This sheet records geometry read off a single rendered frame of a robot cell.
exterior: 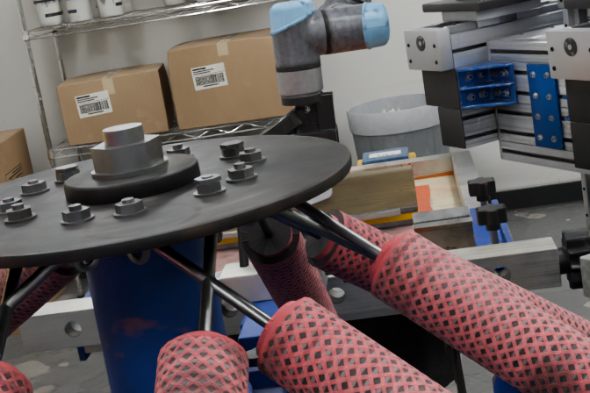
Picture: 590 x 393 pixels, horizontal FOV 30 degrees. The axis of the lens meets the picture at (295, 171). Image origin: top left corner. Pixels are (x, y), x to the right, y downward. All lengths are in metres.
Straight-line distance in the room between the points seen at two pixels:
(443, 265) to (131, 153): 0.22
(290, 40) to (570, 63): 0.55
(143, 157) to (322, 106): 1.10
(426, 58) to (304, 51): 0.69
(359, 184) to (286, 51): 0.26
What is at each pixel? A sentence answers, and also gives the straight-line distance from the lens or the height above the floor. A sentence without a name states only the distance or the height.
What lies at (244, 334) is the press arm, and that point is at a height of 1.04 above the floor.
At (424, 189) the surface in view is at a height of 0.95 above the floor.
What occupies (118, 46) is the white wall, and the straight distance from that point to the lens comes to 5.42.
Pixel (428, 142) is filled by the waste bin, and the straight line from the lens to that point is 4.84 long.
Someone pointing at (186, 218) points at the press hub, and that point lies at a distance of 0.63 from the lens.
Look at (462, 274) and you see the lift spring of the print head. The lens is 0.70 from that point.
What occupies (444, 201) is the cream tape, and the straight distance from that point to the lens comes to 1.99.
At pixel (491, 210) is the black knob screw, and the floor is 1.06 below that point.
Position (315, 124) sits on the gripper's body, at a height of 1.15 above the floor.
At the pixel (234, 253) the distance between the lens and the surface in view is 1.87.
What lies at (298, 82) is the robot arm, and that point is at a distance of 1.80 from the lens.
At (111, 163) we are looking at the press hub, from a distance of 0.73.
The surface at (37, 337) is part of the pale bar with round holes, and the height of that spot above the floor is 1.01.
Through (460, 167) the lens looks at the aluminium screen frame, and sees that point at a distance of 2.08.
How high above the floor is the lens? 1.45
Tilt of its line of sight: 12 degrees down
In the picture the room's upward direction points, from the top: 9 degrees counter-clockwise
